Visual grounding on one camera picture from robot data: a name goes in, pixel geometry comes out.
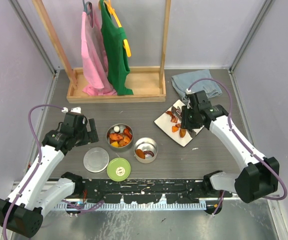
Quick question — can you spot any grey clothes hanger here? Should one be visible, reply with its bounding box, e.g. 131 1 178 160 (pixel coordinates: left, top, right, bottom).
82 0 94 27

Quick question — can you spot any red food piece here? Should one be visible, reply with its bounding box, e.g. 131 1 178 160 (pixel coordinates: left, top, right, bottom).
123 128 132 139

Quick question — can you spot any green round lid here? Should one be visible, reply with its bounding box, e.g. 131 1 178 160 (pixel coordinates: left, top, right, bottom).
106 157 131 182

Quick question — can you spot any green shirt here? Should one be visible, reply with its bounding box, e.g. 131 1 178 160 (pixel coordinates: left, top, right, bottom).
101 2 134 96

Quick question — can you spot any round steel lid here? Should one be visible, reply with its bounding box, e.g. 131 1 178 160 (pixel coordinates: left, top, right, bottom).
83 147 110 173

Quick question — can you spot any wooden clothes rack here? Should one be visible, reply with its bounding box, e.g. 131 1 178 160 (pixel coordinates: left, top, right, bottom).
33 0 171 104

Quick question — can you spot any food pile on plate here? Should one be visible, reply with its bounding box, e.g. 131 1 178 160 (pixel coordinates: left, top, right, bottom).
165 110 187 138

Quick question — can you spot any yellow food piece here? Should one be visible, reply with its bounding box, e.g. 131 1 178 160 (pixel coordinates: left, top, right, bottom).
111 141 120 148

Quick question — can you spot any yellow clothes hanger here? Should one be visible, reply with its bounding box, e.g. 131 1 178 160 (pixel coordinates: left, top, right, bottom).
98 0 132 57

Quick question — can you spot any purple cable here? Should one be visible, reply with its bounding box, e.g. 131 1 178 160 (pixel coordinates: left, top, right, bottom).
1 104 105 238
186 77 288 216

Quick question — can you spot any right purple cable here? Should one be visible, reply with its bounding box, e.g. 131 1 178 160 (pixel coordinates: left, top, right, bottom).
186 77 288 216

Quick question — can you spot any large round steel tin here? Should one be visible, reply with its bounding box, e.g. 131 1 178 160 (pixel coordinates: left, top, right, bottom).
106 123 134 152

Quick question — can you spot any white square plate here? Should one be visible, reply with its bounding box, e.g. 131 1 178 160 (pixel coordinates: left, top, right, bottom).
154 100 203 147

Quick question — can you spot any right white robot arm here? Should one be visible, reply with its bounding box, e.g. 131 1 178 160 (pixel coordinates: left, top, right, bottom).
181 90 280 203

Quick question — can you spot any orange fried food piece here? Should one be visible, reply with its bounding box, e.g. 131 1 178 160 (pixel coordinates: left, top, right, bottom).
135 149 145 159

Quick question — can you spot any white cable duct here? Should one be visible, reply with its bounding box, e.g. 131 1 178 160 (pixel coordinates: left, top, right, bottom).
53 200 207 212

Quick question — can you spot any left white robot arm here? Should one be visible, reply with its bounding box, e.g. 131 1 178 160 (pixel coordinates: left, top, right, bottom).
0 111 99 238

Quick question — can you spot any pink shirt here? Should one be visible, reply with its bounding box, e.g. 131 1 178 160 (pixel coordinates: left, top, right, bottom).
81 12 117 96

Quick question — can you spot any small steel bowl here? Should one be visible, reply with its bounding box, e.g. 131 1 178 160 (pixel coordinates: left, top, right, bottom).
134 137 158 164

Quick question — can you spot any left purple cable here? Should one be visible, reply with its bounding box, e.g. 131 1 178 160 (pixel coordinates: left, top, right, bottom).
1 104 105 238

